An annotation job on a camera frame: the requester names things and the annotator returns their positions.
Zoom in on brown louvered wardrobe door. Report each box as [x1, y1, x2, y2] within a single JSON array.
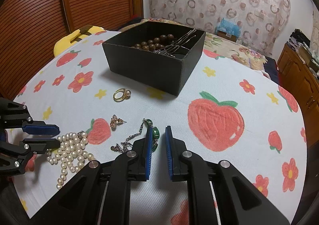
[[1, 0, 143, 99]]

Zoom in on cardboard box with blue bag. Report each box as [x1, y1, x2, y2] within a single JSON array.
[[215, 18, 241, 42]]

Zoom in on green stone silver bracelet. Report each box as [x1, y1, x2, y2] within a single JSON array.
[[110, 117, 161, 154]]

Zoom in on gold pearl ring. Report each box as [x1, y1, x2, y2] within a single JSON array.
[[112, 87, 133, 103]]

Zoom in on rose gold earring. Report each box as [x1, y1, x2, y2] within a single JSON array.
[[110, 115, 126, 131]]

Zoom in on white pearl necklace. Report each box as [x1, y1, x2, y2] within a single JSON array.
[[46, 130, 97, 190]]

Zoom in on black jewelry box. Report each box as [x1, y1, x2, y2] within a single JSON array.
[[102, 21, 206, 96]]

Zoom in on wooden sideboard cabinet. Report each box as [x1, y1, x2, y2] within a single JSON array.
[[277, 44, 318, 147]]

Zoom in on yellow plush toy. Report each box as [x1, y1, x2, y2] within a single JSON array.
[[53, 25, 106, 57]]

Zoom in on strawberry flower print cloth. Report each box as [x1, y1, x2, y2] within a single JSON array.
[[15, 31, 307, 221]]

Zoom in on silver hair pins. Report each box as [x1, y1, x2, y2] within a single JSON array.
[[154, 28, 197, 56]]

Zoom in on brown wooden bead bracelet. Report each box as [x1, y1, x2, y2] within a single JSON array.
[[130, 34, 175, 52]]

